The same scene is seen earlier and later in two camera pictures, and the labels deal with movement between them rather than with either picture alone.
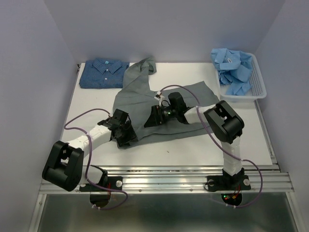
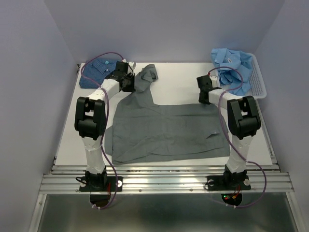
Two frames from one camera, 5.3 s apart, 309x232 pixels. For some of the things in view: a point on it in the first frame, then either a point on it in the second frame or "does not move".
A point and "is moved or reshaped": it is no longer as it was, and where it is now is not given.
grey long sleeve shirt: x=135 y=96 is moved or reshaped
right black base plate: x=228 y=183 does not move
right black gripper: x=156 y=116 to x=203 y=101
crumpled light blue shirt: x=234 y=68 does not move
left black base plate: x=113 y=182 does not move
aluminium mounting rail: x=264 y=179 does not move
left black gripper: x=131 y=135 to x=132 y=88
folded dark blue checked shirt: x=103 y=73 does not move
